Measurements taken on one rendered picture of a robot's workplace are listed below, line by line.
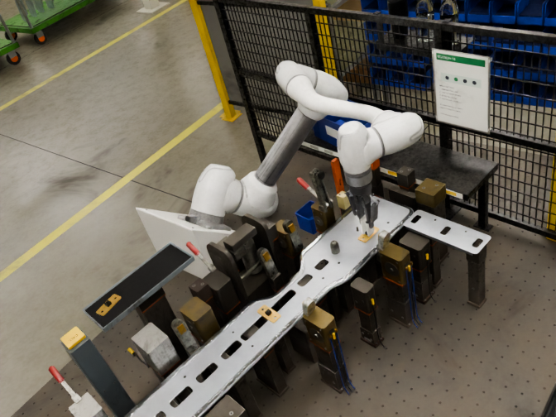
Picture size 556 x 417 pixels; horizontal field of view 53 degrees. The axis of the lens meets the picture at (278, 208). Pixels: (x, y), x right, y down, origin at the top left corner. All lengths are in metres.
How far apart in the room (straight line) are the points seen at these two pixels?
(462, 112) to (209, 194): 1.07
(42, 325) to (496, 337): 2.74
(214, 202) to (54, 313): 1.78
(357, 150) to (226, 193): 0.86
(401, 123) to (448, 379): 0.85
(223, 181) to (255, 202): 0.18
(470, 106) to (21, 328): 2.97
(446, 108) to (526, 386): 1.02
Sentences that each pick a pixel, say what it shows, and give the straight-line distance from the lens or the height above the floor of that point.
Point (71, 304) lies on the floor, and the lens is 3.89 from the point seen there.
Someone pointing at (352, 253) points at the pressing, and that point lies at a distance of 1.99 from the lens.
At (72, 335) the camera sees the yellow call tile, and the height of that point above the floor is 1.16.
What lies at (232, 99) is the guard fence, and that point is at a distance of 5.02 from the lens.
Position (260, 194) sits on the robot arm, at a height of 0.93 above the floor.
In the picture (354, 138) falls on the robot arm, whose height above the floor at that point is 1.44.
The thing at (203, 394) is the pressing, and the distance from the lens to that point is 1.76.
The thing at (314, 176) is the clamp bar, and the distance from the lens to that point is 2.03.
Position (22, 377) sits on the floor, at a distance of 3.66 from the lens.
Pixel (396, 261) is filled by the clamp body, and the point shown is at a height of 1.04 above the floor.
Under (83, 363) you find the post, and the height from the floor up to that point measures 1.08.
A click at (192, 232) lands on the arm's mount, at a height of 1.01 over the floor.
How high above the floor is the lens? 2.38
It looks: 38 degrees down
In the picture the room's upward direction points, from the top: 16 degrees counter-clockwise
